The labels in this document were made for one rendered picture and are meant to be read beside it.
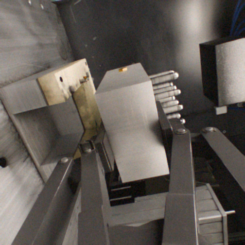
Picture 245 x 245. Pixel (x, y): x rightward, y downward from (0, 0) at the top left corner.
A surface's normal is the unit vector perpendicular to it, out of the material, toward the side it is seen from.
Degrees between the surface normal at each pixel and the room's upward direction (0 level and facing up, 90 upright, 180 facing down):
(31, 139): 0
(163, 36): 90
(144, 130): 89
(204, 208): 90
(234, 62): 90
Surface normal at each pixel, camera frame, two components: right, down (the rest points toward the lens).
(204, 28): -0.03, 0.40
